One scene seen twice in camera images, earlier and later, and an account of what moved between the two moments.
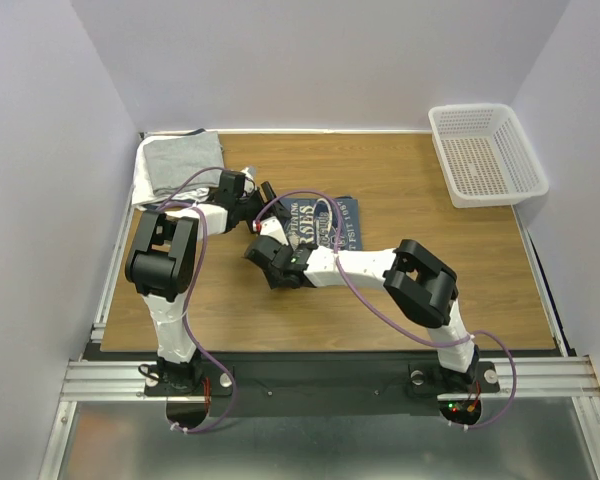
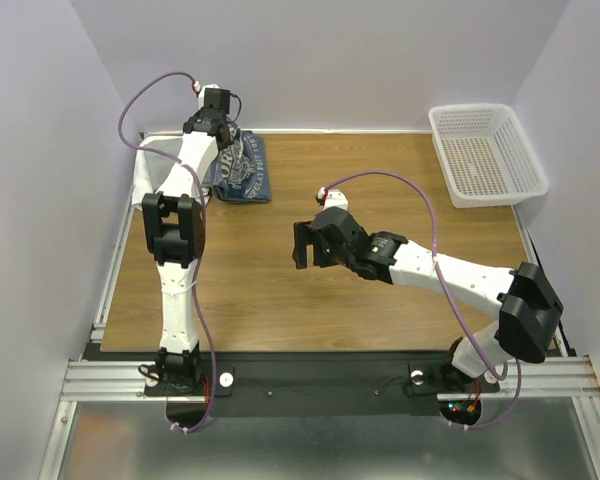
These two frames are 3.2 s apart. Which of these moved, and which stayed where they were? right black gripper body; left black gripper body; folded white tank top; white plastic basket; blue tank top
Moved: blue tank top; left black gripper body; right black gripper body
Stayed: white plastic basket; folded white tank top
